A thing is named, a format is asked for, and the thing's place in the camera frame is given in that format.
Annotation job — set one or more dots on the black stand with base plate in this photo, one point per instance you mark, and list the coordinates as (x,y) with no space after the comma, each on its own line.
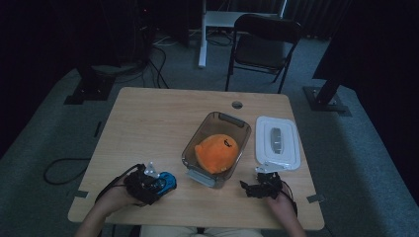
(324,98)
(90,87)

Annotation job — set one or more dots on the small black stick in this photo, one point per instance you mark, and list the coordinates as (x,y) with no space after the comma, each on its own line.
(98,129)

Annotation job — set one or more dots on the grey transparent storage box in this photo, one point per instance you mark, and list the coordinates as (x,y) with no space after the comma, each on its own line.
(202,177)

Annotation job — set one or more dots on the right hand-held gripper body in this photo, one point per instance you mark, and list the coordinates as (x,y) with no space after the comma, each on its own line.
(268,186)

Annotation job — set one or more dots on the person's left hand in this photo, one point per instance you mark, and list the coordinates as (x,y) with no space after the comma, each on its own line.
(115,199)

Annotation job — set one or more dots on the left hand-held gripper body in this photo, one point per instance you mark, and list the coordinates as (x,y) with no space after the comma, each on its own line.
(141,187)

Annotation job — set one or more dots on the dark equipment tower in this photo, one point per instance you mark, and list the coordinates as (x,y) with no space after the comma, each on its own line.
(144,29)

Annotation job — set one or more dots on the black folding chair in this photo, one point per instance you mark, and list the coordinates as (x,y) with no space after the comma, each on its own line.
(263,49)

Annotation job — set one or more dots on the grey tape piece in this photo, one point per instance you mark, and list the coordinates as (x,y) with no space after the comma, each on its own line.
(315,198)
(81,194)

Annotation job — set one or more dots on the blue toy car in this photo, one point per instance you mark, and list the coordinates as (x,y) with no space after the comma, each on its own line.
(168,181)

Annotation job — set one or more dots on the person's beige pants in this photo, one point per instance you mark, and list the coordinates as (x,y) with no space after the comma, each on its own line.
(197,232)

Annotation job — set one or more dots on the white plastic box lid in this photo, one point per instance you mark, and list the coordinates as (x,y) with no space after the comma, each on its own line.
(263,144)

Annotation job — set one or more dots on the person's right hand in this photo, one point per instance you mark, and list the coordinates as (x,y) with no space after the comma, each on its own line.
(280,205)

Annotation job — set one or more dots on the orange plush toy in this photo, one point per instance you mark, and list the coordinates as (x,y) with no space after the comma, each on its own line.
(215,153)

